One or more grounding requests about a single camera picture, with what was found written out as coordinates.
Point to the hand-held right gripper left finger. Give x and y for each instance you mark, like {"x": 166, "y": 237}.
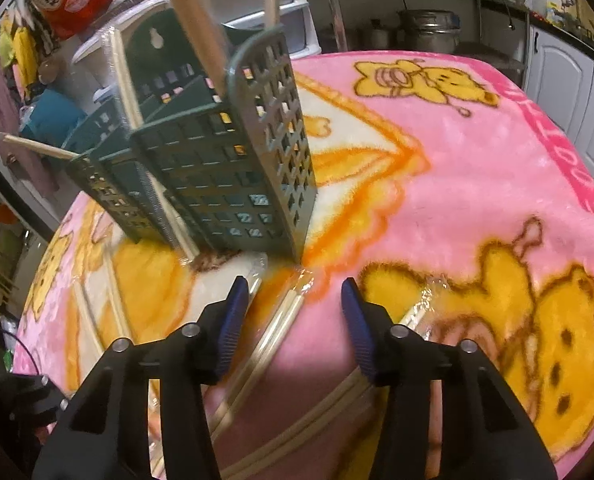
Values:
{"x": 232, "y": 320}

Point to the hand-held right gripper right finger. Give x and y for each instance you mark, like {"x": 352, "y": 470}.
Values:
{"x": 359, "y": 330}

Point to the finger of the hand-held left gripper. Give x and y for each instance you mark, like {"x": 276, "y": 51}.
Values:
{"x": 42, "y": 395}

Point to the pile of wooden chopsticks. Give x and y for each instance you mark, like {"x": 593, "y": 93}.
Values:
{"x": 277, "y": 332}

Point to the green plastic utensil basket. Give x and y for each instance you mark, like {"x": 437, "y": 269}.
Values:
{"x": 217, "y": 160}

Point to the plastic-wrapped wooden chopstick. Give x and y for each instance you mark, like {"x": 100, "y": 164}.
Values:
{"x": 123, "y": 80}

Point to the pink printed blanket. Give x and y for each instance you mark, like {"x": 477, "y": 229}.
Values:
{"x": 452, "y": 185}

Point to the blue hanging bag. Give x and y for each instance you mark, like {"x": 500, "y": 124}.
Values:
{"x": 52, "y": 116}

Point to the small steel kettle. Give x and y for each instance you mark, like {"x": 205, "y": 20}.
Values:
{"x": 377, "y": 35}

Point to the large steel pot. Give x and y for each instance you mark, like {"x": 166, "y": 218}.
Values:
{"x": 429, "y": 30}

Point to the white kitchen cabinets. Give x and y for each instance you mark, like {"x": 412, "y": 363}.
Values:
{"x": 562, "y": 80}

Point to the yellow hanging cloths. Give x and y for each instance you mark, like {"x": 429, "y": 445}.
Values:
{"x": 19, "y": 52}

